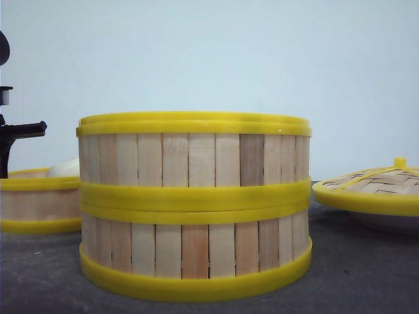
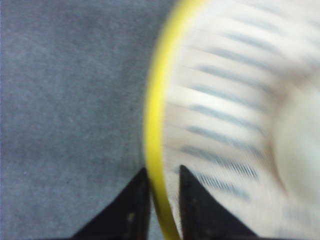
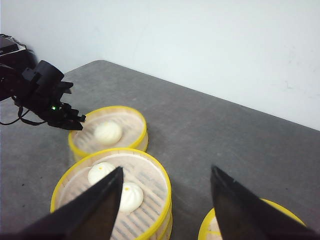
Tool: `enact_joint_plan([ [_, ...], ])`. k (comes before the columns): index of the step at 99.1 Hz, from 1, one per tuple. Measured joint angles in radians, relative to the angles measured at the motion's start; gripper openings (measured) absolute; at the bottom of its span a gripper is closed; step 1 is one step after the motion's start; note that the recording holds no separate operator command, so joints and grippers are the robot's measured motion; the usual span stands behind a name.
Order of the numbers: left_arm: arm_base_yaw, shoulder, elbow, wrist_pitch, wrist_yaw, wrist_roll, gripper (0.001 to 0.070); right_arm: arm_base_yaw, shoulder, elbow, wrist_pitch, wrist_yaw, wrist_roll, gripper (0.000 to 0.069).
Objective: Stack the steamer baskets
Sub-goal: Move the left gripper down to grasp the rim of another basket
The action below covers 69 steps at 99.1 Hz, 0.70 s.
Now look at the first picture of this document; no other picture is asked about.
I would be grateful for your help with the bamboo steamer tray two buns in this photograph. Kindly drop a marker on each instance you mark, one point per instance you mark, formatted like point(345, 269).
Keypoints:
point(193, 166)

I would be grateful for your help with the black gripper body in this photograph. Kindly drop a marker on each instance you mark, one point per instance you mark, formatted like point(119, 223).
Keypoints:
point(10, 133)

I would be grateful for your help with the white steamed bun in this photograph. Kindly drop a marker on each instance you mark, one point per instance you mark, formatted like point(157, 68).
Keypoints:
point(67, 168)

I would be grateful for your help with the bottom bamboo steamer tray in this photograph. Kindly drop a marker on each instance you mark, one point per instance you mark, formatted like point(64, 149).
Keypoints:
point(196, 263)

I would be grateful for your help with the woven bamboo steamer lid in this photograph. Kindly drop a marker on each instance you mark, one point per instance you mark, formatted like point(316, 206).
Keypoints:
point(391, 191)

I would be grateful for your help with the bamboo steamer tray single bun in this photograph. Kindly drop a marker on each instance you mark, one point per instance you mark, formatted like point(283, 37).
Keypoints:
point(32, 203)

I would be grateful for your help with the white plate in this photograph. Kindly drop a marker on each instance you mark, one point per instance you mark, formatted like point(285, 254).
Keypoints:
point(390, 223)

